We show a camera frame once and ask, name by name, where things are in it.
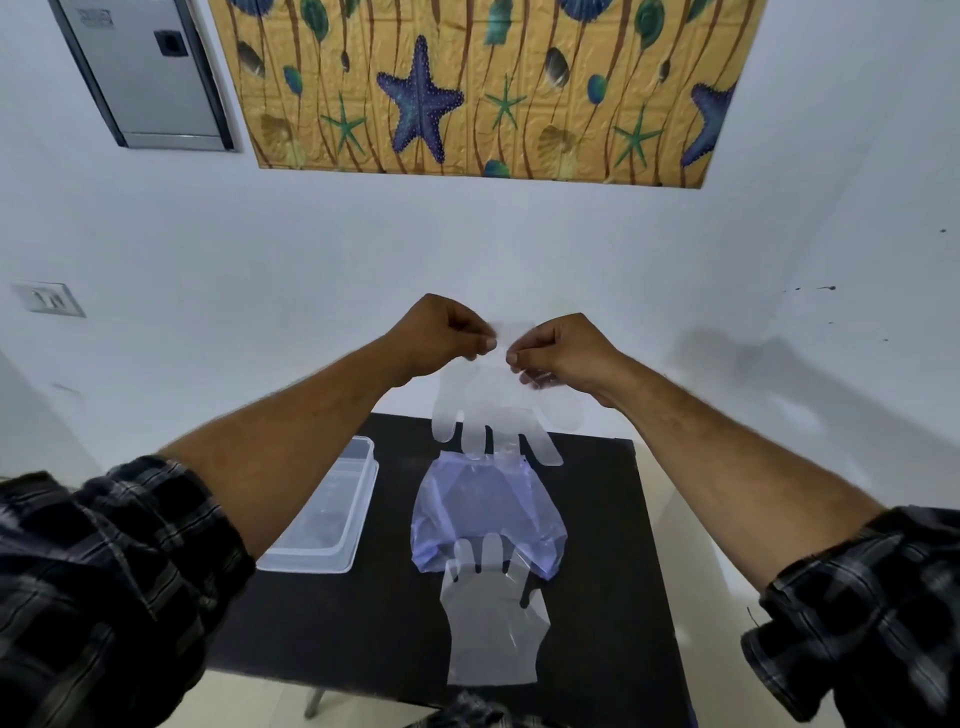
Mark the person's left forearm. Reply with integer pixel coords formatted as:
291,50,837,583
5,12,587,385
161,337,410,560

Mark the purple translucent plastic bag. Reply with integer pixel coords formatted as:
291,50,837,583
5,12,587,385
410,449,569,583

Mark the person's right forearm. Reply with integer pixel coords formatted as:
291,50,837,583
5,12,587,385
599,356,886,594

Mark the yellow starfish wall panel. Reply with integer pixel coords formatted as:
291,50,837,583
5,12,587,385
208,0,768,189

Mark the grey electrical panel box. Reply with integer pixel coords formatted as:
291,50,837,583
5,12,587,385
48,0,238,153

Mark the clear plastic glove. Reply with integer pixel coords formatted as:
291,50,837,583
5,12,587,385
439,532,553,688
431,322,585,468

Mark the white wall switch plate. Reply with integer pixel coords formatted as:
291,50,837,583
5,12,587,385
11,281,86,319

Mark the person's right hand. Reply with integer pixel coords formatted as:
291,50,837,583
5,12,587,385
506,312,628,410

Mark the clear plastic container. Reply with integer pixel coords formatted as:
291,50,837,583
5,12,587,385
256,435,380,575

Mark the person's left hand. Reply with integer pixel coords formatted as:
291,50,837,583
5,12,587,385
382,293,498,388

